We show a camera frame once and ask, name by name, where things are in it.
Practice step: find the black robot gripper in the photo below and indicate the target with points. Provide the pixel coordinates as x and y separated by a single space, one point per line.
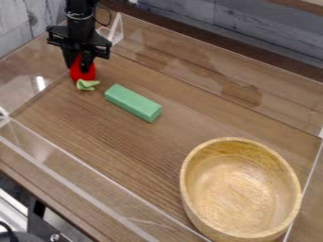
76 38

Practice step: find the round wooden bowl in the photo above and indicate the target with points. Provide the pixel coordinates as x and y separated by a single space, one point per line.
240 191

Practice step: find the clear acrylic corner bracket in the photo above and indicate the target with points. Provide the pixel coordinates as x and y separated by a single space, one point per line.
113 33

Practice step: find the black metal table frame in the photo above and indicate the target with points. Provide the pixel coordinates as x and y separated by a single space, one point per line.
39 227

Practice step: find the green rectangular block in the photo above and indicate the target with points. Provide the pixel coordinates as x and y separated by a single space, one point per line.
132 102

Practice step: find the red plush strawberry toy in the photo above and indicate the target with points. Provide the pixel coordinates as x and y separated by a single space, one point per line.
84 79

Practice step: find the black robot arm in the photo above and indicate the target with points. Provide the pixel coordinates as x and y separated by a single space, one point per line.
80 10

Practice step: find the clear acrylic enclosure walls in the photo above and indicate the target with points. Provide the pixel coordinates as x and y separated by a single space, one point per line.
104 167

